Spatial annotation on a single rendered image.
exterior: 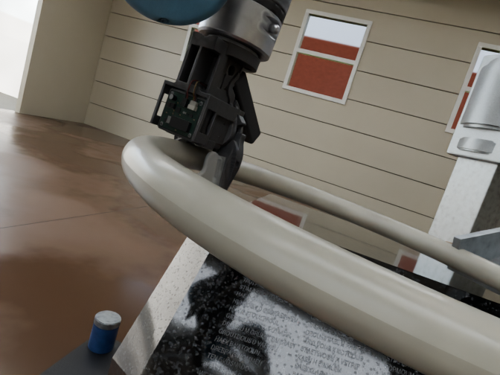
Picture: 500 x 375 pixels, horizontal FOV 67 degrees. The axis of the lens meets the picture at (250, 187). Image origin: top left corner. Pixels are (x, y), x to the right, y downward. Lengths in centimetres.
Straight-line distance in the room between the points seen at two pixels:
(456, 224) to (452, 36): 573
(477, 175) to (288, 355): 121
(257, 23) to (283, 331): 46
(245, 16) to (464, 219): 136
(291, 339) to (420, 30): 679
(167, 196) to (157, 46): 842
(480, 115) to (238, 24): 133
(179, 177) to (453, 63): 697
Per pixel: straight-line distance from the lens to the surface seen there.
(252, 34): 44
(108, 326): 163
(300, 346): 66
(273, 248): 15
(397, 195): 686
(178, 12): 32
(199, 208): 18
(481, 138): 167
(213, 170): 45
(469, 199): 167
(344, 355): 67
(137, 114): 859
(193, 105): 41
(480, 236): 62
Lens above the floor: 101
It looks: 9 degrees down
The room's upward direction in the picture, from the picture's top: 17 degrees clockwise
